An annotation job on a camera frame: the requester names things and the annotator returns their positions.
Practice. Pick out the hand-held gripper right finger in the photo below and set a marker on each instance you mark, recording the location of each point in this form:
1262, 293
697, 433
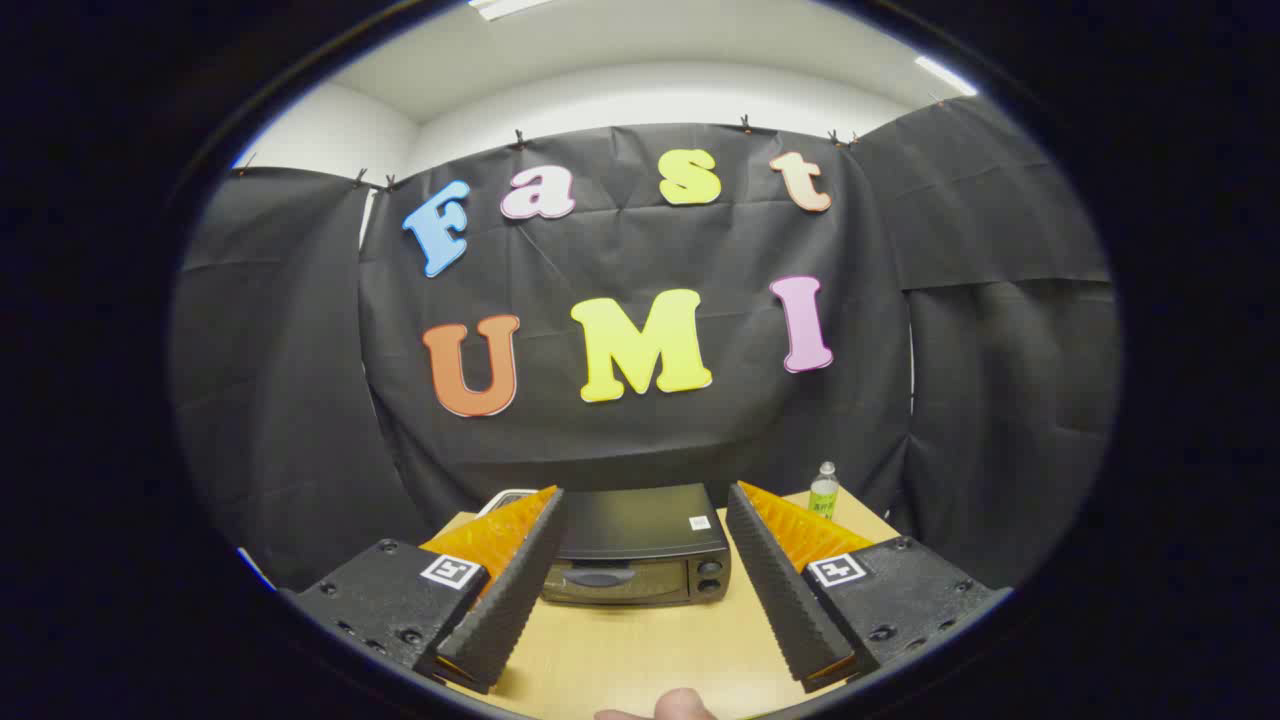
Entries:
790, 600

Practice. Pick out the white pop-up toaster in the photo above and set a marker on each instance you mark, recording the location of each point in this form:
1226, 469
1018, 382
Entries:
500, 497

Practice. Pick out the green label drink bottle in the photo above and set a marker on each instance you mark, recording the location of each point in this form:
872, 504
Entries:
824, 497

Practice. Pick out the black toaster oven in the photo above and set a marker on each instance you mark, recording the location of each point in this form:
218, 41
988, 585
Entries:
640, 525

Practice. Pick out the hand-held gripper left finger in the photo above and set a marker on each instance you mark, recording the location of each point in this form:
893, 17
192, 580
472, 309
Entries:
510, 600

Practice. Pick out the ceiling light panel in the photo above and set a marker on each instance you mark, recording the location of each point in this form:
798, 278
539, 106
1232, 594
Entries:
505, 6

